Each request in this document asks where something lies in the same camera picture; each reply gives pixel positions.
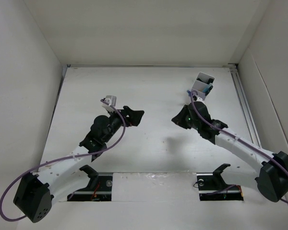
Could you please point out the yellow highlighter marker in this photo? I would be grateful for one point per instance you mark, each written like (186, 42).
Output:
(210, 81)

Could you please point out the left base mounting rail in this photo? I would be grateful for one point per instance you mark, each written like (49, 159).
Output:
(98, 189)

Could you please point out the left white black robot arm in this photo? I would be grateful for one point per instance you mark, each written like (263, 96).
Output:
(37, 193)

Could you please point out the light blue pen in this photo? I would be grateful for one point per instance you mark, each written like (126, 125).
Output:
(207, 91)

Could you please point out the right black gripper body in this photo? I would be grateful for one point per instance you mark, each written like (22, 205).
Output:
(193, 123)

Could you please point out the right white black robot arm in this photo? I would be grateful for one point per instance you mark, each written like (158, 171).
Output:
(271, 177)

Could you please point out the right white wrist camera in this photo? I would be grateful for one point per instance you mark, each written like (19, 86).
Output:
(197, 98)

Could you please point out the white compartment organizer tray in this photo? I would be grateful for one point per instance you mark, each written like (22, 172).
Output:
(200, 84)

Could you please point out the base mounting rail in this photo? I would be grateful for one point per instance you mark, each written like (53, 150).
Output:
(98, 189)
(212, 187)

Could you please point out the right base mounting rail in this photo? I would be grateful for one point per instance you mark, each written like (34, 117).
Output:
(212, 187)

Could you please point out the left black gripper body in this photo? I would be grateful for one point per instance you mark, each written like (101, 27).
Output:
(116, 120)

